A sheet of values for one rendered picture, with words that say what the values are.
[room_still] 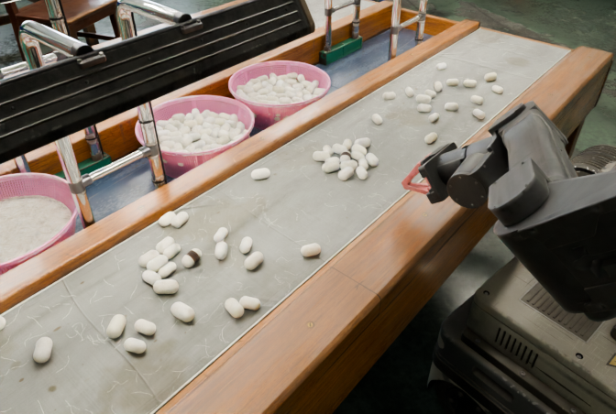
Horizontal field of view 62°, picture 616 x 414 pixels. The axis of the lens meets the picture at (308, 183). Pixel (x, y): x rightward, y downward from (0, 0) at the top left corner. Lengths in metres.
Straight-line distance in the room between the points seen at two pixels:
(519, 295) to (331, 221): 0.50
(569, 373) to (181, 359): 0.77
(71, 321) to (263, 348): 0.30
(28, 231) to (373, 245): 0.62
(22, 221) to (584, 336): 1.12
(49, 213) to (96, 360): 0.37
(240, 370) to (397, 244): 0.33
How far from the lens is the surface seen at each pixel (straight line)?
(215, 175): 1.02
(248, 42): 0.79
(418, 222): 0.91
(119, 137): 1.27
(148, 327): 0.78
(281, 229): 0.92
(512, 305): 1.23
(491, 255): 2.05
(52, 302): 0.89
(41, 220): 1.06
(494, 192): 0.42
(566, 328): 1.23
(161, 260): 0.87
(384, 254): 0.85
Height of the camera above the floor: 1.35
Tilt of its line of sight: 36 degrees down
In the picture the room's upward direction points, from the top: straight up
